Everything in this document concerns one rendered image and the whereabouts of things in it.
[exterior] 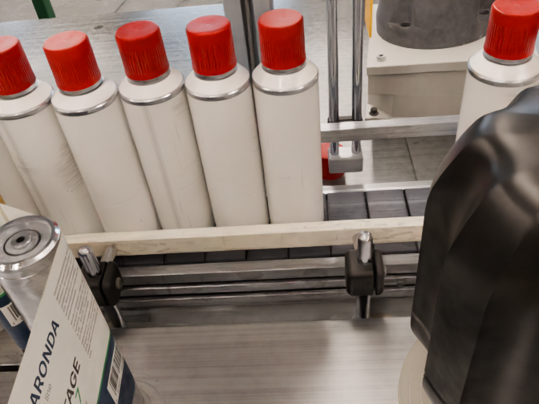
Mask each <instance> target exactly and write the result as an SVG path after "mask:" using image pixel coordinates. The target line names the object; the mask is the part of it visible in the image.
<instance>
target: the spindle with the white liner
mask: <svg viewBox="0 0 539 404"><path fill-rule="evenodd" d="M411 330H412V332H413V333H414V335H415V336H416V337H417V338H418V339H417V340H416V341H415V343H414V344H413V346H412V347H411V348H410V350H409V352H408V354H407V356H406V358H405V360H404V363H403V366H402V369H401V372H400V376H399V384H398V398H397V404H539V85H536V86H533V87H528V88H525V89H524V90H523V91H521V92H520V93H519V94H518V95H517V96H516V97H515V98H514V99H513V100H512V102H511V103H510V104H509V105H508V106H507V107H505V108H503V109H500V110H498V111H493V112H490V113H488V114H485V115H483V116H481V117H480V118H479V119H477V120H476V121H475V122H474V123H473V124H472V125H471V126H470V127H469V128H468V129H467V130H466V131H465V132H464V133H463V134H462V135H461V137H460V138H459V139H458V140H457V141H456V142H455V143H454V145H453V146H452V148H451V149H450V150H449V152H448V154H447V155H446V156H445V157H444V159H443V161H442V162H441V164H440V166H439V167H438V170H437V172H436V174H435V177H434V179H433V181H432V184H431V187H430V189H429V193H428V199H427V203H426V207H425V213H424V219H423V231H422V236H421V243H420V250H419V261H418V267H417V274H416V280H415V292H414V298H413V304H412V311H411Z"/></svg>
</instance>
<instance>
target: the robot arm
mask: <svg viewBox="0 0 539 404"><path fill-rule="evenodd" d="M495 1H496V0H379V4H378V7H377V11H376V31H377V33H378V35H379V37H380V38H382V39H383V40H385V41H386V42H389V43H391V44H393V45H396V46H401V47H406V48H411V49H420V50H436V49H445V48H451V47H456V46H463V45H465V44H469V43H471V42H475V41H477V40H479V39H481V38H483V37H484V36H486V33H487V28H488V20H489V15H490V11H491V6H492V4H493V3H494V2H495Z"/></svg>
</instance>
